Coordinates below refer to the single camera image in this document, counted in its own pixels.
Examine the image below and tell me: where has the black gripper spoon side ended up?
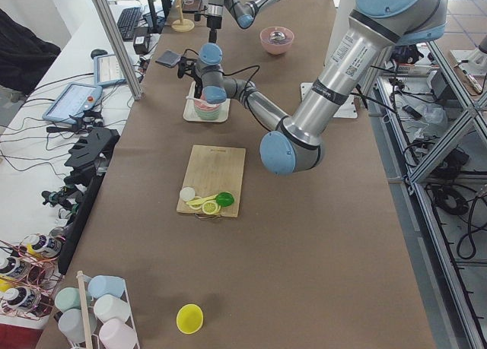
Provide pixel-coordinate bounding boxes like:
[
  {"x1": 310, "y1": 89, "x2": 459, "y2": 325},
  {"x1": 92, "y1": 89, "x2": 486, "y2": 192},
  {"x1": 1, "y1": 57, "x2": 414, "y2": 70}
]
[{"x1": 192, "y1": 74, "x2": 203, "y2": 97}]

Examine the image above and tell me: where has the black gripper pink-bowl side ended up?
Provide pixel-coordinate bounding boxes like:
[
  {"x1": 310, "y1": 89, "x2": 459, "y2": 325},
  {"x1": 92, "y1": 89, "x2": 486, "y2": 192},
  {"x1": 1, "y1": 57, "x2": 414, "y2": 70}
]
[{"x1": 206, "y1": 14, "x2": 222, "y2": 31}]

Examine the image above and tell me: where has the small pink bowl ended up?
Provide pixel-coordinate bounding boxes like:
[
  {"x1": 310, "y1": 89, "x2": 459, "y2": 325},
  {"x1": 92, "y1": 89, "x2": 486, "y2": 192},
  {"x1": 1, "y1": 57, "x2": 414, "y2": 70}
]
[{"x1": 193, "y1": 98, "x2": 221, "y2": 112}]

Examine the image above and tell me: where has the silver robot arm pink-bowl side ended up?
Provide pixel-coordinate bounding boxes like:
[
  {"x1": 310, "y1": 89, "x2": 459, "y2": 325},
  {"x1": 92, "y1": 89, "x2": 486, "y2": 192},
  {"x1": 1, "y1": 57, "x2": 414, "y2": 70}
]
[{"x1": 205, "y1": 0, "x2": 281, "y2": 34}]

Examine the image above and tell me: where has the silver robot arm spoon side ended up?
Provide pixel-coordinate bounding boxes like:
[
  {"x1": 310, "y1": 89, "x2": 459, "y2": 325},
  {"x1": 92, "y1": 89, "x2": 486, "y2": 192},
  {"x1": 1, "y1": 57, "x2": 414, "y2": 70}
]
[{"x1": 193, "y1": 0, "x2": 448, "y2": 175}]

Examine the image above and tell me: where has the top green bowl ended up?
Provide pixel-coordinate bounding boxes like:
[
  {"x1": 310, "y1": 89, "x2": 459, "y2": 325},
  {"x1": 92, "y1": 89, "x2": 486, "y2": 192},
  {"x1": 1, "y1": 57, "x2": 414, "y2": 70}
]
[{"x1": 193, "y1": 105, "x2": 221, "y2": 121}]

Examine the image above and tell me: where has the large pink ribbed bowl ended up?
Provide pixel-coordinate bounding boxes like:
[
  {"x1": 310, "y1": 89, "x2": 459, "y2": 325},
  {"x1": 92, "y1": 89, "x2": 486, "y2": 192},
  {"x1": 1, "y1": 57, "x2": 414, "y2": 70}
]
[{"x1": 259, "y1": 26, "x2": 294, "y2": 55}]

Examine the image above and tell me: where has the cream rabbit serving tray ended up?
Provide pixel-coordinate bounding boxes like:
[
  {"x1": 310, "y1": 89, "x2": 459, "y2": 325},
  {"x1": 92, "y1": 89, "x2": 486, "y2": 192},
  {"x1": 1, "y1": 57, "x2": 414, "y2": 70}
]
[{"x1": 183, "y1": 81, "x2": 231, "y2": 123}]

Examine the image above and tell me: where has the wooden mug tree stand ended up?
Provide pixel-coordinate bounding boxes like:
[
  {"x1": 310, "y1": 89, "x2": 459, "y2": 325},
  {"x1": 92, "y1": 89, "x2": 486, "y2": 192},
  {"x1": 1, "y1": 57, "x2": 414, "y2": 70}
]
[{"x1": 171, "y1": 0, "x2": 202, "y2": 32}]

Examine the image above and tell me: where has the grey cleaning cloth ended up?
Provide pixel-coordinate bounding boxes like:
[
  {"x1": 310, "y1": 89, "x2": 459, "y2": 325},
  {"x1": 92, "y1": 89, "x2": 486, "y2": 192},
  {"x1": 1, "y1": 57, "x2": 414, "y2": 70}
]
[{"x1": 155, "y1": 50, "x2": 181, "y2": 68}]

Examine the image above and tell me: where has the wooden cutting board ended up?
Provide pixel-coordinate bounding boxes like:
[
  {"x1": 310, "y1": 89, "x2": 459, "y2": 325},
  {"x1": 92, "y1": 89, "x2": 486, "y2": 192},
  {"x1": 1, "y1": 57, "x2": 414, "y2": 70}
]
[{"x1": 181, "y1": 144, "x2": 246, "y2": 217}]

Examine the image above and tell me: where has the black keyboard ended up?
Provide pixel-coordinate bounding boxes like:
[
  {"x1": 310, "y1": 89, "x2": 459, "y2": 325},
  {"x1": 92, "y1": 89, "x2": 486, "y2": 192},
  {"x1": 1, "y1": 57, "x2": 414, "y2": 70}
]
[{"x1": 116, "y1": 7, "x2": 142, "y2": 42}]

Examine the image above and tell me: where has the white onion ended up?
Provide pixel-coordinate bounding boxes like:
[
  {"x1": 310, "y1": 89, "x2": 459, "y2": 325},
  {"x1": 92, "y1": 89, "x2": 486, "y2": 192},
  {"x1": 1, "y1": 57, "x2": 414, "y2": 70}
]
[{"x1": 179, "y1": 186, "x2": 196, "y2": 202}]

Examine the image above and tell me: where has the green lime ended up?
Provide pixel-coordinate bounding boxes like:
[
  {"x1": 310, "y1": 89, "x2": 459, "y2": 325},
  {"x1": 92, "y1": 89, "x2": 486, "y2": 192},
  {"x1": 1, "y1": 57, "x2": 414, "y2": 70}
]
[{"x1": 215, "y1": 192, "x2": 235, "y2": 207}]

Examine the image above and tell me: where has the lemon half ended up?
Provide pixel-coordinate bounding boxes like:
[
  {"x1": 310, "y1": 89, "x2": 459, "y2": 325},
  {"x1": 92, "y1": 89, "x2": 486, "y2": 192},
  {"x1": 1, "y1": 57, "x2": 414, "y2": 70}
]
[{"x1": 201, "y1": 200, "x2": 221, "y2": 215}]

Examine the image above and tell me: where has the blue teach pendant tablet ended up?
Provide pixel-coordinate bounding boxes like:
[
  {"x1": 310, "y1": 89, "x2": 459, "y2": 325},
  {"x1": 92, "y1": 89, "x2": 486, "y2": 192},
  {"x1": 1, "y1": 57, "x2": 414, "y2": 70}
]
[{"x1": 42, "y1": 82, "x2": 103, "y2": 124}]

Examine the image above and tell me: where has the light blue cup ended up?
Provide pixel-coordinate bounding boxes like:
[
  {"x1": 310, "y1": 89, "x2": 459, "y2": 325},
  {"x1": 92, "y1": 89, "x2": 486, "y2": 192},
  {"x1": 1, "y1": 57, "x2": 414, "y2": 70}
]
[{"x1": 88, "y1": 275, "x2": 125, "y2": 299}]

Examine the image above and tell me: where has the white cup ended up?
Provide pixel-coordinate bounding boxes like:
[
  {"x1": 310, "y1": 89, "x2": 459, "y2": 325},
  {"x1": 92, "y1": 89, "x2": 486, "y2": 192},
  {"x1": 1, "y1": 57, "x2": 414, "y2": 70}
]
[{"x1": 94, "y1": 294, "x2": 130, "y2": 322}]

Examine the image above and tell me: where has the mint green cup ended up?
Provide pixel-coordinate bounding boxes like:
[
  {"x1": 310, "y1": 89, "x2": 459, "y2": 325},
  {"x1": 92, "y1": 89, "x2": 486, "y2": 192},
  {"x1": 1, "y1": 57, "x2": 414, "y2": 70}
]
[{"x1": 54, "y1": 287, "x2": 81, "y2": 313}]

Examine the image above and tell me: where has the light pink cup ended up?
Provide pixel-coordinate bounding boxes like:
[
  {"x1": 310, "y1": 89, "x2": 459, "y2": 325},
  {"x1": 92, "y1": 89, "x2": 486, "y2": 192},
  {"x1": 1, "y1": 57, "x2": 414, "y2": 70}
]
[{"x1": 99, "y1": 318, "x2": 137, "y2": 349}]

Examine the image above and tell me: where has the black wrist camera spoon side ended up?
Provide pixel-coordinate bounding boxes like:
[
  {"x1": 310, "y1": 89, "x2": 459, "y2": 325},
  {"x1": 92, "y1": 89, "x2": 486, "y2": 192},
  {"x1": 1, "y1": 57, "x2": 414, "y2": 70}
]
[{"x1": 177, "y1": 56, "x2": 197, "y2": 79}]

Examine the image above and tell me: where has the lemon ring slice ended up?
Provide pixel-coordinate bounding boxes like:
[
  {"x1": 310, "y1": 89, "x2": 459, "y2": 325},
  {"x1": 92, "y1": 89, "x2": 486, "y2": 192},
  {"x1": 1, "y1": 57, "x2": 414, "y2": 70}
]
[{"x1": 189, "y1": 205, "x2": 202, "y2": 213}]

